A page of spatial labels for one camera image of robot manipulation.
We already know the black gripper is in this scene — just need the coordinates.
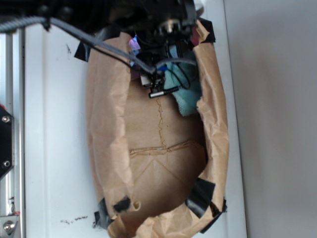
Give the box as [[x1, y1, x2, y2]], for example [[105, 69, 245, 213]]
[[37, 0, 199, 54]]

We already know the teal terry cloth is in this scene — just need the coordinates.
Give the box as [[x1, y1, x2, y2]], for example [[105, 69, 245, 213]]
[[163, 51, 203, 117]]

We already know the brown paper bag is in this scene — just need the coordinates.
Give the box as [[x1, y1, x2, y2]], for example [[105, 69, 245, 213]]
[[86, 19, 229, 238]]

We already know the black mounting plate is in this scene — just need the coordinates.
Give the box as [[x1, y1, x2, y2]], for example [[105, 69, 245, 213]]
[[0, 105, 13, 179]]

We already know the white plastic tray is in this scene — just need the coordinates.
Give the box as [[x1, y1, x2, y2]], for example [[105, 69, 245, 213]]
[[24, 0, 247, 238]]

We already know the small silver wrist camera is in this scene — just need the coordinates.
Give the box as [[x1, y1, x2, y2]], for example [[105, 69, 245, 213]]
[[140, 71, 179, 99]]

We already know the grey braided cable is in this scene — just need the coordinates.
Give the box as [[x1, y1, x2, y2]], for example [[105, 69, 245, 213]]
[[0, 14, 196, 74]]

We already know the aluminium frame rail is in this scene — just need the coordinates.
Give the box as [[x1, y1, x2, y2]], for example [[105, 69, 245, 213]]
[[0, 30, 26, 238]]

